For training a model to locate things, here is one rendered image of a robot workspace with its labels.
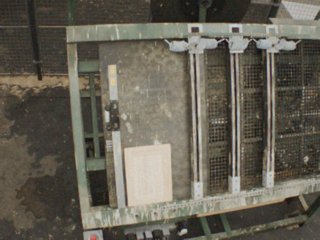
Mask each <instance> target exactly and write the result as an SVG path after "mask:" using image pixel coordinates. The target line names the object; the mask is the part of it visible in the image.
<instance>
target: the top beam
mask: <svg viewBox="0 0 320 240"><path fill-rule="evenodd" d="M189 24H202V32H208V33H228V32H229V24H232V25H242V32H243V33H266V27H265V25H270V24H257V23H252V24H245V23H140V24H107V25H86V26H67V27H66V43H93V42H120V41H141V40H163V39H188V37H182V36H168V37H162V36H161V34H162V33H188V29H187V25H189ZM272 26H278V33H284V34H310V38H309V37H287V38H286V39H292V40H300V39H301V40H314V41H320V26H319V27H317V26H300V25H272ZM269 33H273V34H275V28H269ZM213 38H214V39H228V38H229V36H209V37H208V38H205V39H213ZM247 39H266V37H265V36H257V37H252V36H250V38H247Z"/></svg>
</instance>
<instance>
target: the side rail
mask: <svg viewBox="0 0 320 240"><path fill-rule="evenodd" d="M67 57H68V60H67V63H68V71H69V90H70V103H71V117H72V124H73V138H74V151H75V164H76V171H77V178H78V191H79V201H80V204H81V213H89V212H90V207H89V195H88V193H87V179H86V166H85V158H84V150H83V136H82V122H81V108H80V100H79V79H78V65H77V62H78V58H77V43H74V44H67Z"/></svg>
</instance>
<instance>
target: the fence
mask: <svg viewBox="0 0 320 240"><path fill-rule="evenodd" d="M107 67H108V76H109V82H108V85H109V102H110V101H112V100H118V95H117V68H116V65H108V66H107ZM110 67H115V75H110ZM110 78H115V86H110V81H111V79H110ZM111 136H112V140H113V161H114V170H115V186H116V196H117V204H118V209H123V208H125V194H124V184H123V167H122V158H121V140H120V131H112V130H111Z"/></svg>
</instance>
